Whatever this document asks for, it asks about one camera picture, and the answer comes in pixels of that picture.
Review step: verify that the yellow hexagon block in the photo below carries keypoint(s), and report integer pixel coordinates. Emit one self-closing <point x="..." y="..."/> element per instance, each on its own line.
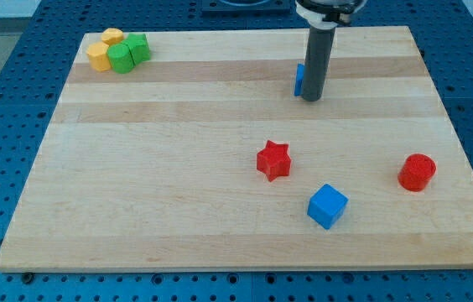
<point x="97" y="56"/>
<point x="111" y="36"/>

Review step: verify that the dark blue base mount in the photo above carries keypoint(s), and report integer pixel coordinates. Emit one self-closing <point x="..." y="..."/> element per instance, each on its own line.
<point x="211" y="7"/>

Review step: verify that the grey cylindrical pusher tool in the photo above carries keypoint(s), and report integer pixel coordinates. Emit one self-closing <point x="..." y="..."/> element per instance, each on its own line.
<point x="319" y="46"/>

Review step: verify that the blue cube block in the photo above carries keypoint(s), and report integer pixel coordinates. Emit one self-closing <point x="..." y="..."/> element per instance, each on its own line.
<point x="326" y="206"/>

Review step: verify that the red star block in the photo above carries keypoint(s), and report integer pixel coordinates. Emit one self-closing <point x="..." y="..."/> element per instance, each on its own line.
<point x="274" y="160"/>

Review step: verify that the blue block behind pusher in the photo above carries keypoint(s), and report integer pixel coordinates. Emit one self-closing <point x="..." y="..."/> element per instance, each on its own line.
<point x="299" y="76"/>

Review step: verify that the wooden board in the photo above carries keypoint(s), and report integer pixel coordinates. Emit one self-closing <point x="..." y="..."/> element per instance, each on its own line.
<point x="155" y="170"/>

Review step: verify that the yellow hexagon block rear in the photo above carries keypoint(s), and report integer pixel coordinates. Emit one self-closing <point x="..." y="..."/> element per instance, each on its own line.
<point x="111" y="36"/>

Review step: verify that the yellow hexagon block front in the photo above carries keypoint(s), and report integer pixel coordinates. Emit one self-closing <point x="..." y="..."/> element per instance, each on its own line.
<point x="97" y="56"/>

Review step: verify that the green star block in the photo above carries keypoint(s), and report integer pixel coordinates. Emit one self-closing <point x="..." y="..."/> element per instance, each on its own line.
<point x="138" y="47"/>

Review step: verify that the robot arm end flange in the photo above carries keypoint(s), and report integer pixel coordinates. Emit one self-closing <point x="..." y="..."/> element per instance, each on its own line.
<point x="327" y="14"/>

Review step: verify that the red cylinder block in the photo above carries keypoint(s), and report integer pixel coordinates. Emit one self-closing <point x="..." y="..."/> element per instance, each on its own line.
<point x="416" y="173"/>

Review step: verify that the green cylinder block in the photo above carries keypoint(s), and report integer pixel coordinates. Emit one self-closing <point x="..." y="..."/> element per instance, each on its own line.
<point x="120" y="58"/>

